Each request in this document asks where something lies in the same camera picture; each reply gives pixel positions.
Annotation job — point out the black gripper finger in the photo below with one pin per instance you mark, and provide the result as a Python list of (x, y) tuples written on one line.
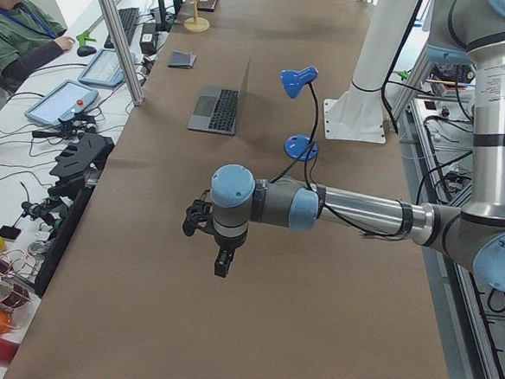
[(228, 259), (220, 263)]

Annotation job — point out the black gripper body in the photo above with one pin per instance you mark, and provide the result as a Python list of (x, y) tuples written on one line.
[(227, 243)]

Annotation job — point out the grey laptop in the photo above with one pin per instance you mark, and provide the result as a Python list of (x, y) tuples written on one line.
[(217, 108)]

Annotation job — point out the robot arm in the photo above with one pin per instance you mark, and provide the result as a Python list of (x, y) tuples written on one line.
[(472, 235)]

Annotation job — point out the blue desk lamp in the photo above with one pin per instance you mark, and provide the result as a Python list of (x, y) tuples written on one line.
[(301, 144)]

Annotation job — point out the black slotted rack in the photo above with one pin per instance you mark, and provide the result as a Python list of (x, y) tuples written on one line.
[(90, 149)]

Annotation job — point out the folded grey cloth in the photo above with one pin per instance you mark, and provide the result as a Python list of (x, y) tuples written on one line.
[(182, 59)]

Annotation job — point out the small black square pad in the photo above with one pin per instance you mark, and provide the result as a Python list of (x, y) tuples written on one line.
[(10, 233)]

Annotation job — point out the blue teach pendant far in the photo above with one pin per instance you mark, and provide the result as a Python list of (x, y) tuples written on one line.
[(103, 70)]

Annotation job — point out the blue teach pendant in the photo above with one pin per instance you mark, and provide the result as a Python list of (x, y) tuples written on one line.
[(62, 103), (103, 70)]

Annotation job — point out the blue teach pendant near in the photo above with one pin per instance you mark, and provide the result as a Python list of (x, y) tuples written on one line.
[(62, 103)]

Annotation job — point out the wooden stand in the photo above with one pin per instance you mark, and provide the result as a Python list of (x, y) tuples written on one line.
[(196, 23)]

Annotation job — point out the black power adapter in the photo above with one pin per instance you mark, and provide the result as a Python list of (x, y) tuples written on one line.
[(149, 38)]

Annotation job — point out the black computer mouse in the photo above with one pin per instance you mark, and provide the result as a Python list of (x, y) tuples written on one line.
[(86, 50)]

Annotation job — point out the black tray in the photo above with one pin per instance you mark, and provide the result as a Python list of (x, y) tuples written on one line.
[(207, 5)]

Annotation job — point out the black keyboard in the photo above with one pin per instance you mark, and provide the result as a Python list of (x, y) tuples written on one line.
[(128, 19)]

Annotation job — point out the green clamp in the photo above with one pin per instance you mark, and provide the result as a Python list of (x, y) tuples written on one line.
[(84, 38)]

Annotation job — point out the seated person in green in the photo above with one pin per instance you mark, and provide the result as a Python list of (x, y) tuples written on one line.
[(29, 39)]

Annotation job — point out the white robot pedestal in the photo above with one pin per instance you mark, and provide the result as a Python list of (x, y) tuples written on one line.
[(358, 114)]

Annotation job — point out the aluminium frame post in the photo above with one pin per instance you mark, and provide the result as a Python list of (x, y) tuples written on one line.
[(116, 32)]

